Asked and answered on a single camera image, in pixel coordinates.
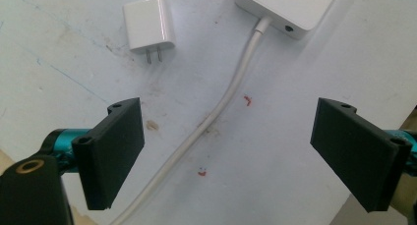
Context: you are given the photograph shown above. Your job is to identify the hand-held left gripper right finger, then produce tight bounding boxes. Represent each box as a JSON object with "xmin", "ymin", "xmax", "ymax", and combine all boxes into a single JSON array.
[{"xmin": 310, "ymin": 97, "xmax": 417, "ymax": 213}]

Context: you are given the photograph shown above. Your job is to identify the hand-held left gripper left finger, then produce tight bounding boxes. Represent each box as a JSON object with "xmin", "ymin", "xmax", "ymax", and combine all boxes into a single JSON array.
[{"xmin": 40, "ymin": 97, "xmax": 146, "ymax": 211}]

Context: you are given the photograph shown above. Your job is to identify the white plug charger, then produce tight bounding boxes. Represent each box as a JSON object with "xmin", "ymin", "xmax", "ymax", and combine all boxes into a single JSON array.
[{"xmin": 122, "ymin": 0, "xmax": 177, "ymax": 65}]

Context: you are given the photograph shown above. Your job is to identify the white power strip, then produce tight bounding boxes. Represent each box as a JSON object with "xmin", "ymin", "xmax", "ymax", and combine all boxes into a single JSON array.
[{"xmin": 233, "ymin": 0, "xmax": 341, "ymax": 40}]

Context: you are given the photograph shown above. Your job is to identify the white power cable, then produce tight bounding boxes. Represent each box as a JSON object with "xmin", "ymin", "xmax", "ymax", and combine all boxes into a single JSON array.
[{"xmin": 109, "ymin": 16, "xmax": 273, "ymax": 225}]

